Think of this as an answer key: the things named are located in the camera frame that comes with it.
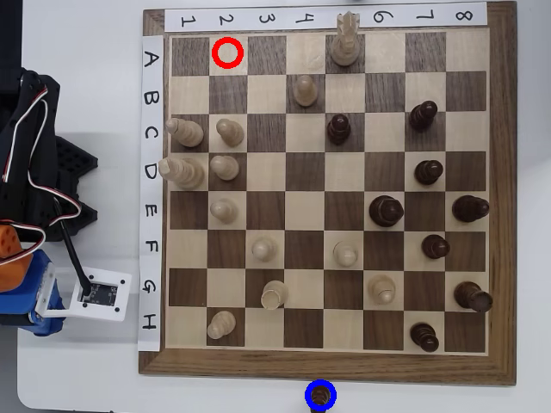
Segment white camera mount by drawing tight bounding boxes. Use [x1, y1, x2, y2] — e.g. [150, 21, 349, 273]
[34, 262, 133, 323]

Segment white letter label strip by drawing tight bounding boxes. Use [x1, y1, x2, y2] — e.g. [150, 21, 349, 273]
[137, 34, 164, 353]

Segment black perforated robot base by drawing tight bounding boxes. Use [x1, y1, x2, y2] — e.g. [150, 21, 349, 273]
[55, 136, 99, 241]

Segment dark wooden knight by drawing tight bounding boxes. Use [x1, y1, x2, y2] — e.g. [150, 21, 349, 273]
[410, 322, 440, 353]

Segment light wooden knight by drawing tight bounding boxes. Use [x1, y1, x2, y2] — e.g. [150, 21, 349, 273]
[207, 310, 237, 340]

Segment wooden chessboard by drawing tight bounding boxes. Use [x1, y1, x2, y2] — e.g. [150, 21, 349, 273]
[138, 1, 517, 387]

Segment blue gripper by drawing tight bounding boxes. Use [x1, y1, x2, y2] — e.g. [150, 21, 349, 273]
[0, 249, 66, 337]

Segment white number label strip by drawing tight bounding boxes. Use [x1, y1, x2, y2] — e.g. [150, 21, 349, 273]
[164, 2, 488, 33]

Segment white red servo wire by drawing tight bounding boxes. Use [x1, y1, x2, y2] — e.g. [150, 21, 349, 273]
[2, 85, 83, 227]
[0, 221, 46, 259]

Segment dark wooden rook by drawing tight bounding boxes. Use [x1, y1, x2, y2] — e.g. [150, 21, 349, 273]
[454, 281, 494, 313]

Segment dark wooden pawn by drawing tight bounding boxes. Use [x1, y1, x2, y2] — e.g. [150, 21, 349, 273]
[421, 234, 451, 260]
[326, 113, 352, 145]
[414, 159, 444, 186]
[310, 385, 331, 413]

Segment black camera circuit board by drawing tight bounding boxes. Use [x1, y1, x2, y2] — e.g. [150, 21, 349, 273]
[81, 283, 118, 306]

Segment large dark wooden piece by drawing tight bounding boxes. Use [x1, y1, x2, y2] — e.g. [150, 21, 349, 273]
[451, 194, 491, 224]
[368, 195, 405, 228]

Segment light wooden bishop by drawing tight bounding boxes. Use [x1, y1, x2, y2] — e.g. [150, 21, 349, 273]
[368, 274, 396, 306]
[165, 117, 205, 148]

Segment tall light wooden crowned piece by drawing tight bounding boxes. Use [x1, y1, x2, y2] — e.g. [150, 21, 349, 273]
[330, 11, 362, 68]

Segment black camera cable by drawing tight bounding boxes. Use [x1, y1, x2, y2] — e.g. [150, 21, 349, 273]
[53, 200, 94, 299]

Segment light wooden pawn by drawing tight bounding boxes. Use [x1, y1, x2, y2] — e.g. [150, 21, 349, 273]
[293, 75, 319, 108]
[209, 155, 240, 182]
[215, 118, 245, 148]
[332, 240, 360, 268]
[251, 236, 278, 262]
[209, 198, 239, 225]

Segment light wooden king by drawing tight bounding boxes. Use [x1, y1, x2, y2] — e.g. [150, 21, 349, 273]
[158, 157, 206, 191]

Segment dark wooden bishop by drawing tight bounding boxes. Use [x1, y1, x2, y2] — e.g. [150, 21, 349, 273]
[408, 100, 439, 133]

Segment light wooden rook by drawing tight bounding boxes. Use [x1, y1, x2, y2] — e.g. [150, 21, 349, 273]
[260, 280, 289, 311]

